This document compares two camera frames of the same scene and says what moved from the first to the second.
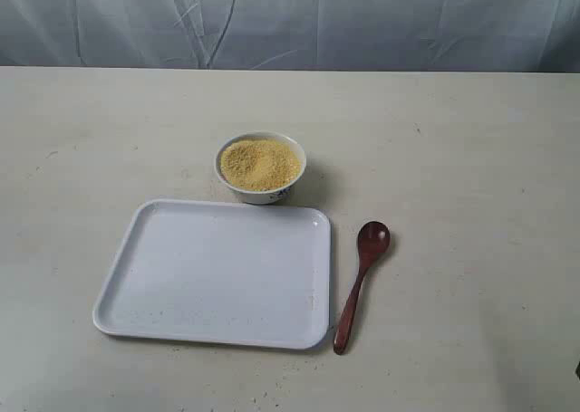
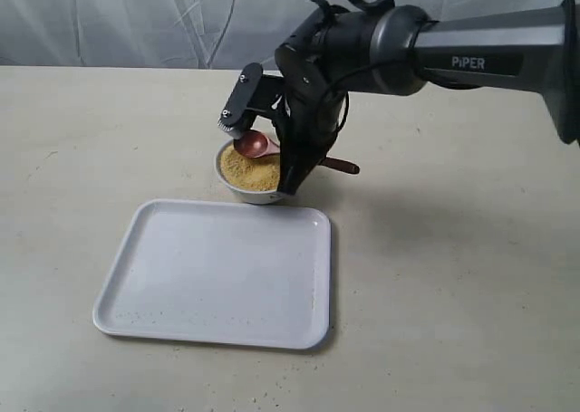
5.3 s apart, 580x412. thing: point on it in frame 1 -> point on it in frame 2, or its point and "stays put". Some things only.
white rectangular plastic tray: [217, 273] stays put
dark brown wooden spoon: [372, 240] -> [256, 144]
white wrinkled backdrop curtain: [488, 24] stays put
